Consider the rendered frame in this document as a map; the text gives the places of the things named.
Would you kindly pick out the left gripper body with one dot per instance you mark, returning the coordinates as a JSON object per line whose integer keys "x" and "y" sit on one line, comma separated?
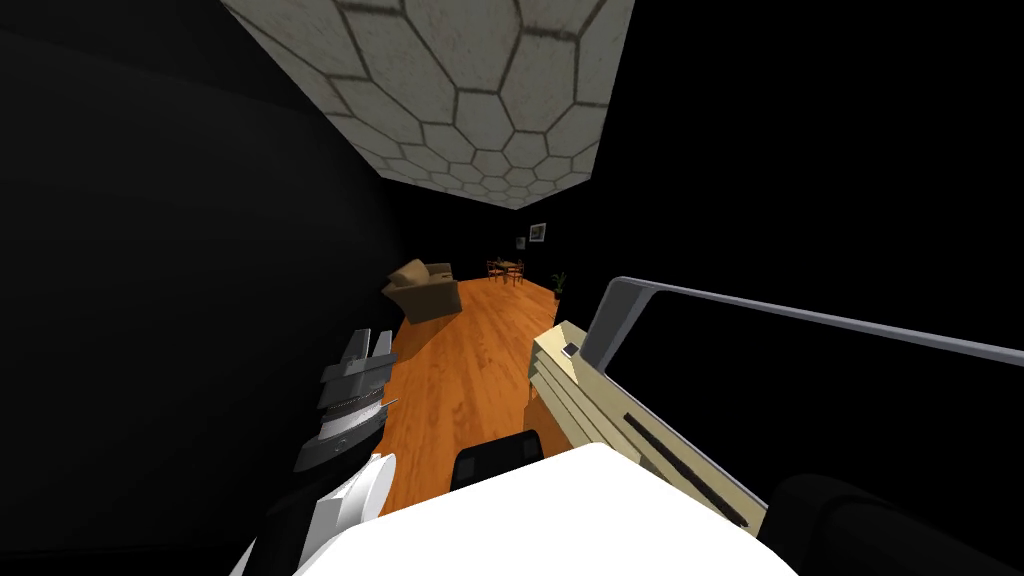
{"x": 358, "y": 382}

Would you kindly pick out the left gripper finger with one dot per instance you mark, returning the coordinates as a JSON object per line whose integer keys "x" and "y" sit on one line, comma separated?
{"x": 357, "y": 346}
{"x": 382, "y": 346}

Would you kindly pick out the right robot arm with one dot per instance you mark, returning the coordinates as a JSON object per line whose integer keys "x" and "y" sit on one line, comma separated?
{"x": 888, "y": 528}

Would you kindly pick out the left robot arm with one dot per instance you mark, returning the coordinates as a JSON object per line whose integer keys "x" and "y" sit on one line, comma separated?
{"x": 352, "y": 496}

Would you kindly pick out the brown armchair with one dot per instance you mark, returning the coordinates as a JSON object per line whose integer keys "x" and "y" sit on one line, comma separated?
{"x": 424, "y": 292}

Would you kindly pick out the wooden table with chairs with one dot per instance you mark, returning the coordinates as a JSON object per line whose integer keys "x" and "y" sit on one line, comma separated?
{"x": 506, "y": 270}

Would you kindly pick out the potted plant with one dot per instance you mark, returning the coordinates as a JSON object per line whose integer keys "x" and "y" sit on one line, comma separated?
{"x": 558, "y": 285}

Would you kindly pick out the beige appliance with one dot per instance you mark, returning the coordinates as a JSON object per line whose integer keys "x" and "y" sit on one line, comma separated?
{"x": 592, "y": 400}

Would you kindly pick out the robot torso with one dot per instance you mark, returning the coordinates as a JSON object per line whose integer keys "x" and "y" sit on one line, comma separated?
{"x": 560, "y": 520}

